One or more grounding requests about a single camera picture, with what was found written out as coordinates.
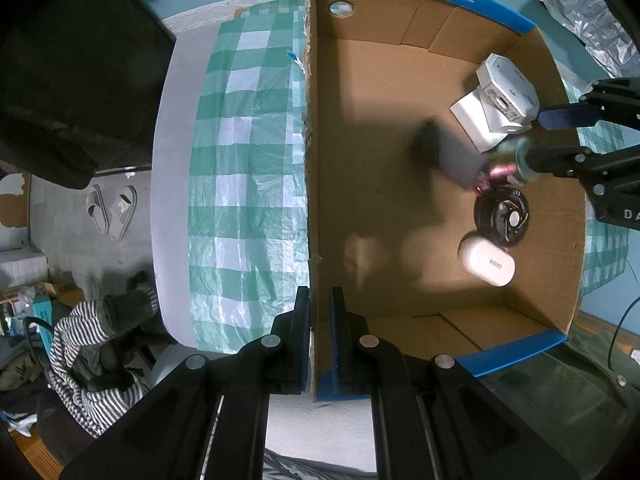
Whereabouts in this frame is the grey slipper right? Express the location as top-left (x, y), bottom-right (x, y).
top-left (108, 185), bottom-right (138, 242)

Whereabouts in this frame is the white hexagonal box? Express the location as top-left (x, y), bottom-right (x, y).
top-left (476, 53), bottom-right (539, 125)

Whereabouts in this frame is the striped black white garment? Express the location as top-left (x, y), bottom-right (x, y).
top-left (47, 283), bottom-right (160, 438)

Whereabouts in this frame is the green white checkered tablecloth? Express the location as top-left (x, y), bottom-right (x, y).
top-left (188, 0), bottom-right (309, 353)

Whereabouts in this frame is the black monitor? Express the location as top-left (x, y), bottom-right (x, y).
top-left (1, 0), bottom-right (175, 190)

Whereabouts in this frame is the black office chair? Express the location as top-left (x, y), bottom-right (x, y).
top-left (22, 316), bottom-right (151, 468)

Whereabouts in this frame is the white rectangular box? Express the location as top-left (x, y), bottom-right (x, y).
top-left (450, 87), bottom-right (528, 153)

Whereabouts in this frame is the grey slipper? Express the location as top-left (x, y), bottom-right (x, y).
top-left (86, 184), bottom-right (110, 235)
top-left (108, 185), bottom-right (138, 242)

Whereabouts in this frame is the dark green jar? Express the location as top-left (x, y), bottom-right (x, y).
top-left (484, 136), bottom-right (538, 185)

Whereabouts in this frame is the brown cardboard box blue rim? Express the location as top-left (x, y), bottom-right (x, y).
top-left (307, 0), bottom-right (586, 399)

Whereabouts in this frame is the black round fan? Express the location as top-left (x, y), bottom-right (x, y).
top-left (474, 186), bottom-right (529, 248)

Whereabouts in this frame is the white oval case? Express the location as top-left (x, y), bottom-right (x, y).
top-left (458, 235), bottom-right (515, 287)

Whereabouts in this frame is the silver foil bag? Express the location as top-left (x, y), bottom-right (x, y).
top-left (540, 0), bottom-right (639, 78)

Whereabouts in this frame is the black cable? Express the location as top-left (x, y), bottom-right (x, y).
top-left (606, 294), bottom-right (640, 376)

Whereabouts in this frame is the grey slipper left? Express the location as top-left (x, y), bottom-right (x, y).
top-left (86, 184), bottom-right (110, 235)

